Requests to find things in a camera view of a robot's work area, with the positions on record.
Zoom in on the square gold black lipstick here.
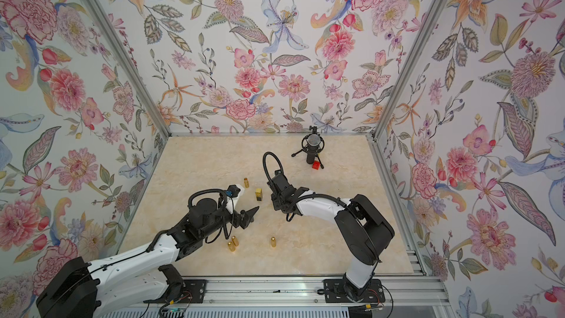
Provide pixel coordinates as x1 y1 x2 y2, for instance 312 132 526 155
255 188 263 202

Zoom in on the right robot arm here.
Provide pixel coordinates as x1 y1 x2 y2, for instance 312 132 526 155
262 152 395 302

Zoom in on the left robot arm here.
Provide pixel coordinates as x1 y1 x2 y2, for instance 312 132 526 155
36 185 259 317

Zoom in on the black microphone on tripod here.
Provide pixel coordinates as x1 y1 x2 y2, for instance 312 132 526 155
291 126 325 169

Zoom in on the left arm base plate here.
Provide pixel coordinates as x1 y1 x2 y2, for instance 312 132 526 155
162 279 207 304

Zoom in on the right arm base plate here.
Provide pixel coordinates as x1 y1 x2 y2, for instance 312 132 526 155
317 278 386 304

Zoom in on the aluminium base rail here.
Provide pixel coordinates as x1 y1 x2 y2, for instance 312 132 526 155
112 276 455 317

